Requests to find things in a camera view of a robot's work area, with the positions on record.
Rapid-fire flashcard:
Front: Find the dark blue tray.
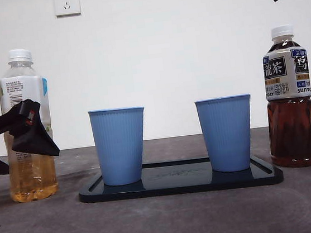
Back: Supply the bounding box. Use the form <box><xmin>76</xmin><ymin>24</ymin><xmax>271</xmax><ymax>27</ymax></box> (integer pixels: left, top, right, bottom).
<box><xmin>75</xmin><ymin>148</ymin><xmax>285</xmax><ymax>207</ymax></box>

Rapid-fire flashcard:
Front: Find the dark oolong tea bottle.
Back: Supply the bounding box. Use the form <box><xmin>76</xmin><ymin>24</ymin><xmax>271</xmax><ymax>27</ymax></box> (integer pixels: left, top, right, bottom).
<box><xmin>256</xmin><ymin>22</ymin><xmax>311</xmax><ymax>171</ymax></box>

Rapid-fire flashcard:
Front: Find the clear bottle of yellow tea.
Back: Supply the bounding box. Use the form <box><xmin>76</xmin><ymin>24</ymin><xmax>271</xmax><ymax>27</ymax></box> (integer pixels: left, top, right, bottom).
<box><xmin>0</xmin><ymin>45</ymin><xmax>61</xmax><ymax>205</ymax></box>

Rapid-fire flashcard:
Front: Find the blue ribbed cup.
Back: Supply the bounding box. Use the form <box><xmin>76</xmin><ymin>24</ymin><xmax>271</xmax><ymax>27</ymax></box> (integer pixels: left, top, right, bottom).
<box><xmin>194</xmin><ymin>93</ymin><xmax>259</xmax><ymax>176</ymax></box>
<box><xmin>87</xmin><ymin>104</ymin><xmax>154</xmax><ymax>189</ymax></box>

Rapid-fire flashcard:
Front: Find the white wall socket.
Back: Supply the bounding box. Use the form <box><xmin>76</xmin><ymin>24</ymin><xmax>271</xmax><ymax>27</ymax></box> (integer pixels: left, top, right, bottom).
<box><xmin>53</xmin><ymin>0</ymin><xmax>82</xmax><ymax>18</ymax></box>

